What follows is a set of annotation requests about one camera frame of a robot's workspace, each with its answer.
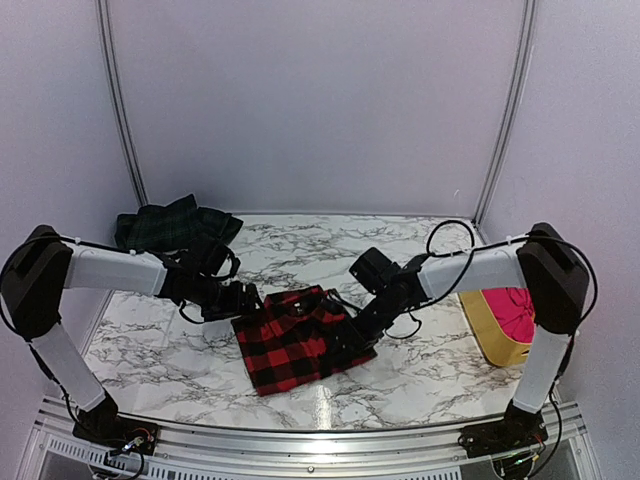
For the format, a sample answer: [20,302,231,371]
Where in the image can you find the red black plaid shirt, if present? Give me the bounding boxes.
[232,285,377,397]

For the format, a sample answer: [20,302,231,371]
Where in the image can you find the yellow laundry basket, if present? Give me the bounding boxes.
[458,290,533,367]

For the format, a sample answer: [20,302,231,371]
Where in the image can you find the left corner wall post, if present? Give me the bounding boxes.
[95,0,148,207]

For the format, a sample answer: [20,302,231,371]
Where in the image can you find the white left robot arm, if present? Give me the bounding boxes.
[1,224,261,445]

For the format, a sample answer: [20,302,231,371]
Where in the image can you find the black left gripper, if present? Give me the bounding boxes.
[191,273,265,322]

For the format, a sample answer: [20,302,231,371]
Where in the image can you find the pink garment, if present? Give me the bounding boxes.
[482,287,535,344]

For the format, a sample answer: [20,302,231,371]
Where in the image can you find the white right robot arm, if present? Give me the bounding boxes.
[347,222,598,448]

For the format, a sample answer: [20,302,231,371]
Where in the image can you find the dark green plaid garment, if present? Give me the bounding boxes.
[114,194,244,252]

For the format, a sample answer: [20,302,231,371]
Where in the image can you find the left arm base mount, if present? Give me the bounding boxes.
[72,416,160,455]

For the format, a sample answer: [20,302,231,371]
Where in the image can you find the aluminium front rail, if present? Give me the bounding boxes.
[17,397,601,479]

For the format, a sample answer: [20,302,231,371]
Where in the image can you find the corner wall post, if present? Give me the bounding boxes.
[472,0,539,229]
[95,0,148,207]

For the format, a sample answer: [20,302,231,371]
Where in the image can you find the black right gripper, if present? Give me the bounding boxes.
[324,286,406,361]

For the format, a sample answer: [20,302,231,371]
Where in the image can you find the right corner wall post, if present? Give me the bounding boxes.
[472,0,539,229]

